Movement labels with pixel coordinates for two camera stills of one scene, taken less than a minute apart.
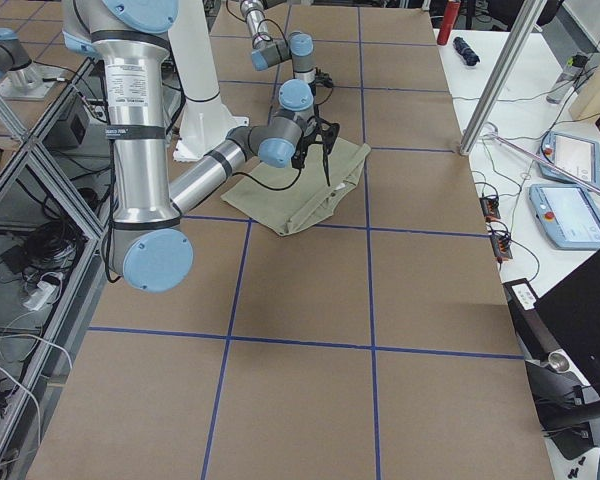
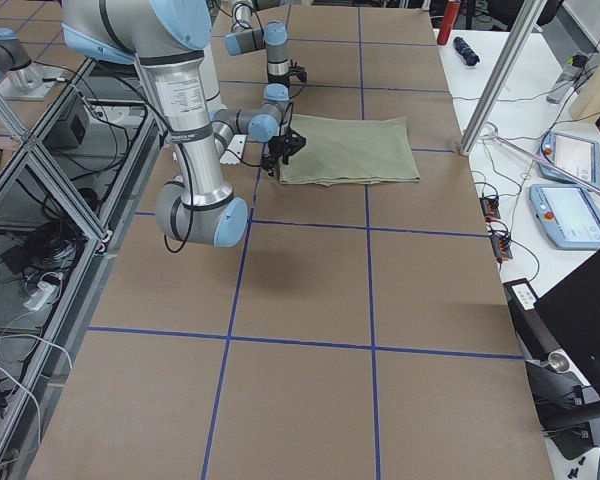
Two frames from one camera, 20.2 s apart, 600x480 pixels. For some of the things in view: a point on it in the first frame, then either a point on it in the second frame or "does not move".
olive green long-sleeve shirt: (291, 200) → (350, 151)
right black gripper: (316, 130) → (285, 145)
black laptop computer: (576, 320) does not move
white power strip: (40, 297) does not move
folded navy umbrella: (465, 52) does not move
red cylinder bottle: (449, 18) does not move
